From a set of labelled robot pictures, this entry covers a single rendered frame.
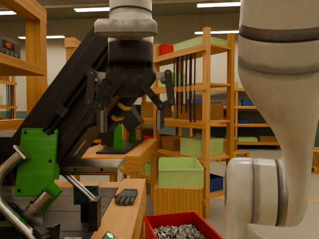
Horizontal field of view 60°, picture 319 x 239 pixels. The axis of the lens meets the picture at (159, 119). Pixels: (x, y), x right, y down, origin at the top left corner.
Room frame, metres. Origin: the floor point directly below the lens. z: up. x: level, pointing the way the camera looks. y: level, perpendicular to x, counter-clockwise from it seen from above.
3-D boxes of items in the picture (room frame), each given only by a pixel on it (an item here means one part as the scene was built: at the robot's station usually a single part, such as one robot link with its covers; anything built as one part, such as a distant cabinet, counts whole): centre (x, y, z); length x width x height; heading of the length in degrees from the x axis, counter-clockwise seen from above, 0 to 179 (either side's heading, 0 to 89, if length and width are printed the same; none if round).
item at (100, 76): (0.47, 0.09, 1.39); 0.05 x 0.02 x 0.02; 90
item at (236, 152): (7.54, -1.75, 0.22); 1.20 x 0.80 x 0.44; 124
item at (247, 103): (9.21, -2.45, 1.12); 3.16 x 0.54 x 2.24; 84
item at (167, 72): (0.47, -0.02, 1.37); 0.03 x 0.02 x 0.06; 0
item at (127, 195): (1.31, 0.16, 0.91); 0.20 x 0.11 x 0.03; 177
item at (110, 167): (1.04, 0.34, 1.11); 0.39 x 0.16 x 0.03; 89
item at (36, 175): (0.89, 0.38, 1.17); 0.13 x 0.12 x 0.20; 179
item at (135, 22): (0.45, 0.05, 1.47); 0.11 x 0.09 x 0.06; 0
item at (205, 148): (4.35, -0.09, 1.19); 2.30 x 0.55 x 2.39; 35
